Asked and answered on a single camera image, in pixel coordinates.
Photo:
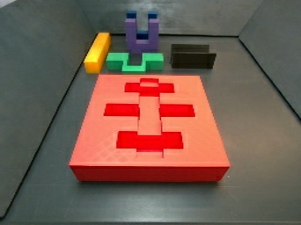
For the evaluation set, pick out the purple U-shaped block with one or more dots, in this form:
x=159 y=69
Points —
x=138 y=46

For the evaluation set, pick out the red puzzle board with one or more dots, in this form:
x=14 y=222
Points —
x=149 y=131

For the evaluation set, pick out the green U-shaped block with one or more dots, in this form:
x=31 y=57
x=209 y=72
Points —
x=118 y=62

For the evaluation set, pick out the black U-shaped block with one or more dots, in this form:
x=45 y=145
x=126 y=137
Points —
x=192 y=56

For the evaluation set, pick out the yellow bar block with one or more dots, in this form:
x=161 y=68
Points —
x=96 y=56

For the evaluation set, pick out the blue U-shaped block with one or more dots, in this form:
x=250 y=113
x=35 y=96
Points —
x=143 y=34

